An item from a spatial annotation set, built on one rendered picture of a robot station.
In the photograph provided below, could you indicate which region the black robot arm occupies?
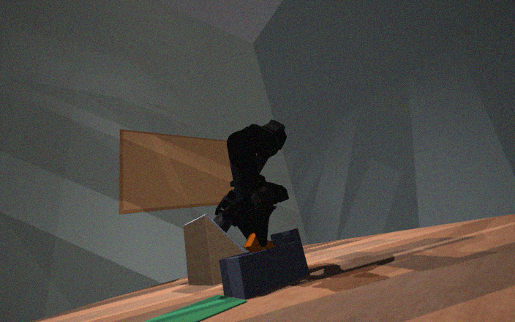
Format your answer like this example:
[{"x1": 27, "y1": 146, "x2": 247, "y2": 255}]
[{"x1": 213, "y1": 120, "x2": 287, "y2": 233}]

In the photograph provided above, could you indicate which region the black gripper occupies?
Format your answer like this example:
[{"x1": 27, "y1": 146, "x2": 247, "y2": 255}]
[{"x1": 222, "y1": 170, "x2": 289, "y2": 247}]

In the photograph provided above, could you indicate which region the orange l-shaped part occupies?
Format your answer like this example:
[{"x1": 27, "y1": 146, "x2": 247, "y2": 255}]
[{"x1": 244, "y1": 233, "x2": 276, "y2": 253}]

